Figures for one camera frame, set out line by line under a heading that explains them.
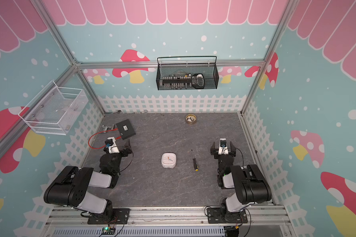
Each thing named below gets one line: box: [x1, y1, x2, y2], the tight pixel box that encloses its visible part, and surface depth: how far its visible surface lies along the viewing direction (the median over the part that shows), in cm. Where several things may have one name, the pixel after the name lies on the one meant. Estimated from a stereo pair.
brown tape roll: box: [185, 114, 197, 125], surface depth 118 cm
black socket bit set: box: [161, 74, 192, 90], surface depth 91 cm
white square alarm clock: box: [161, 152, 177, 169], surface depth 92 cm
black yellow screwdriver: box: [190, 149, 200, 172], surface depth 92 cm
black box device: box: [115, 118, 136, 140], surface depth 111 cm
